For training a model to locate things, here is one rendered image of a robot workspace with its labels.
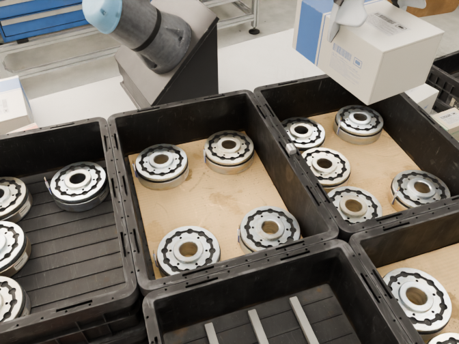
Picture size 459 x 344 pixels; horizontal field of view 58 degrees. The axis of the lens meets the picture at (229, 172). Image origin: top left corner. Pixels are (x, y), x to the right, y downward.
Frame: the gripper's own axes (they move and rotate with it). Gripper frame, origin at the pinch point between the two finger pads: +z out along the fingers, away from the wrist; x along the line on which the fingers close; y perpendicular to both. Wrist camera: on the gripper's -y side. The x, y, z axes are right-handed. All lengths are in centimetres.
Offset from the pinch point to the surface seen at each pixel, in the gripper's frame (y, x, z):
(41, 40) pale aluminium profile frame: -193, -39, 83
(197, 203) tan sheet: -2.0, -29.9, 28.4
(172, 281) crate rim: 16.5, -41.8, 18.3
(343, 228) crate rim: 20.6, -16.2, 18.2
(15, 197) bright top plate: -17, -59, 25
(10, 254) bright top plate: -4, -62, 26
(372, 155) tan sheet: 3.7, 8.1, 28.4
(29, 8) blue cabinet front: -195, -39, 66
